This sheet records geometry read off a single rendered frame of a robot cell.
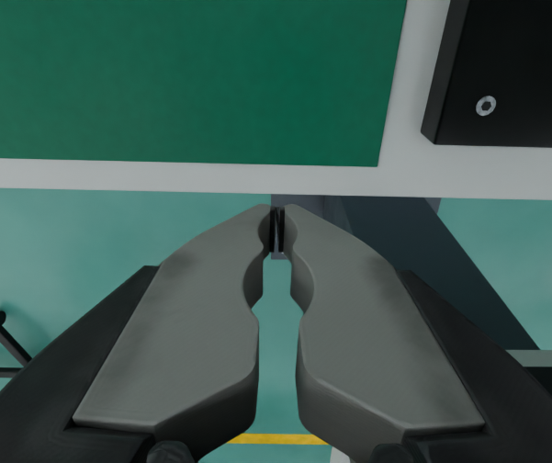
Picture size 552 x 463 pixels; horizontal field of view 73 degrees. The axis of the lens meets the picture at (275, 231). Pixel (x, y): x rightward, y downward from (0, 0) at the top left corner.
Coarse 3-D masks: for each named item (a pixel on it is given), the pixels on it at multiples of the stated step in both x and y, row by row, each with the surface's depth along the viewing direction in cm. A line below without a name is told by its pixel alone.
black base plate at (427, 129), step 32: (480, 0) 15; (512, 0) 15; (544, 0) 15; (448, 32) 17; (480, 32) 16; (512, 32) 16; (544, 32) 16; (448, 64) 17; (480, 64) 17; (512, 64) 17; (544, 64) 17; (448, 96) 17; (480, 96) 17; (512, 96) 17; (544, 96) 17; (448, 128) 18; (480, 128) 18; (512, 128) 18; (544, 128) 18
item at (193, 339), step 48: (192, 240) 10; (240, 240) 10; (192, 288) 8; (240, 288) 8; (144, 336) 7; (192, 336) 7; (240, 336) 7; (96, 384) 6; (144, 384) 6; (192, 384) 6; (240, 384) 6; (144, 432) 6; (192, 432) 6; (240, 432) 7
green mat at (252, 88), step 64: (0, 0) 17; (64, 0) 17; (128, 0) 17; (192, 0) 17; (256, 0) 17; (320, 0) 17; (384, 0) 17; (0, 64) 18; (64, 64) 18; (128, 64) 18; (192, 64) 18; (256, 64) 18; (320, 64) 18; (384, 64) 18; (0, 128) 20; (64, 128) 20; (128, 128) 20; (192, 128) 20; (256, 128) 20; (320, 128) 20
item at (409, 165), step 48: (432, 0) 17; (432, 48) 18; (384, 144) 21; (432, 144) 21; (240, 192) 22; (288, 192) 22; (336, 192) 22; (384, 192) 22; (432, 192) 22; (480, 192) 22; (528, 192) 22
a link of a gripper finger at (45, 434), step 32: (128, 288) 8; (96, 320) 7; (128, 320) 7; (64, 352) 7; (96, 352) 7; (32, 384) 6; (64, 384) 6; (0, 416) 6; (32, 416) 6; (64, 416) 6; (0, 448) 5; (32, 448) 5; (64, 448) 5; (96, 448) 5; (128, 448) 5
